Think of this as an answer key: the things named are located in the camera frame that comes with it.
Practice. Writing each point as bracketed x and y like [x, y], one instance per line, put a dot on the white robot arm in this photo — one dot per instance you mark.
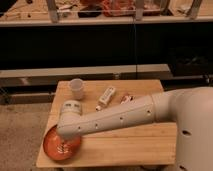
[190, 109]

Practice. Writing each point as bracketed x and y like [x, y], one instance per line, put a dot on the white tube bottle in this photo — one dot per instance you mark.
[105, 98]

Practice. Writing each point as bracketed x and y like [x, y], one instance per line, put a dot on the long wooden bench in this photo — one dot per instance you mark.
[50, 76]

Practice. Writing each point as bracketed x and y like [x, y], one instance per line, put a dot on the white paper cup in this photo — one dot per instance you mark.
[77, 89]

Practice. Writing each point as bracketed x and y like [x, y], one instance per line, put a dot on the wooden cutting board table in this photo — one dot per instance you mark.
[142, 145]

